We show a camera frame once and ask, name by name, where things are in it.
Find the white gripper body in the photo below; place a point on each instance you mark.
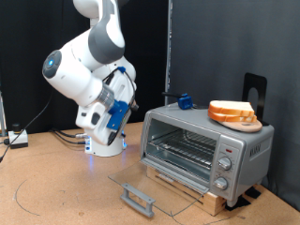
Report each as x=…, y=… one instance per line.
x=93, y=123

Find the black spatula with blue block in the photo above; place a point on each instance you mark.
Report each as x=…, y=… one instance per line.
x=185, y=102

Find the white bread slice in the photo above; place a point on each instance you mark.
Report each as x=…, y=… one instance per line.
x=231, y=107
x=225, y=117

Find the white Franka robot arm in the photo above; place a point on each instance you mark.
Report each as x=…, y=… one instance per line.
x=75, y=75

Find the silver oven knob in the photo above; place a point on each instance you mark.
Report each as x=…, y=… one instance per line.
x=220, y=183
x=225, y=163

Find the wooden block under oven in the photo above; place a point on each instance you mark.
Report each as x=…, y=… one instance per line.
x=212, y=203

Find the silver toaster oven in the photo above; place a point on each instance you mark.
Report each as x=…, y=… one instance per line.
x=247, y=156

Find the grey emergency stop box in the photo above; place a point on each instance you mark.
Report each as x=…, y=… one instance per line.
x=18, y=139

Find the metal stand leg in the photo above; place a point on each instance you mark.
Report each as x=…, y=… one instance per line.
x=2, y=115

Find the black curtain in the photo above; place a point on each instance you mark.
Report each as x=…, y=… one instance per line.
x=25, y=47

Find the vertical metal pole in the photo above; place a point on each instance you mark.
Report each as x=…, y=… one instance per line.
x=168, y=47

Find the grey curtain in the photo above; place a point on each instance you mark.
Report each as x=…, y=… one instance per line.
x=225, y=47

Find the black metal bookend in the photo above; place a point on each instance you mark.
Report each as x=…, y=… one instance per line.
x=261, y=84

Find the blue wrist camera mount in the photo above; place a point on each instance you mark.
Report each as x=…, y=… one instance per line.
x=117, y=112

